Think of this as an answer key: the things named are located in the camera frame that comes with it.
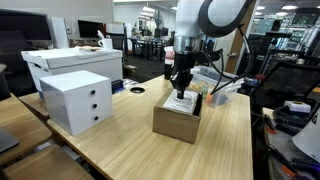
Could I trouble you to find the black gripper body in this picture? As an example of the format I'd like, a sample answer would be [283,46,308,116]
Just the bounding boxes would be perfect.
[170,53,194,91]

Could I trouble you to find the brown cardboard box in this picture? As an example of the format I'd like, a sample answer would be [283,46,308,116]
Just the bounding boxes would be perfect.
[152,89,202,144]

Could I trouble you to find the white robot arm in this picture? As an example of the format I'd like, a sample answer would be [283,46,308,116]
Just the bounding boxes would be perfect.
[170,0,253,99]

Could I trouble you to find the large white storage box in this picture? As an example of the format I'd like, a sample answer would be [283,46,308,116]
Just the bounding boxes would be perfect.
[21,48,123,97]

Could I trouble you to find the colourful toy blocks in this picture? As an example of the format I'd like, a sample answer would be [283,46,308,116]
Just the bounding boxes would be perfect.
[191,83,214,104]

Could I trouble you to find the black bottle with cups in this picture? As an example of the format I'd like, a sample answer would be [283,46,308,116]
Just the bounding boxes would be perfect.
[164,46,175,80]

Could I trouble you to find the clear plastic bin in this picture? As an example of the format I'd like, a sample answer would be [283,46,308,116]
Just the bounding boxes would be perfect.
[189,66,244,107]

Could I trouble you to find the white mug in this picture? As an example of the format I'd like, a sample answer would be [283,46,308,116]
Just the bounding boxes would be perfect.
[97,30,113,51]

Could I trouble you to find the white three-drawer cabinet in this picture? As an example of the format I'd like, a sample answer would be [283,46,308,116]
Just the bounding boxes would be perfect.
[40,70,112,136]

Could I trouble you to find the black computer monitor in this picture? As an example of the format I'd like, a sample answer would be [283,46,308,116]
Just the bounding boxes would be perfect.
[0,9,53,45]

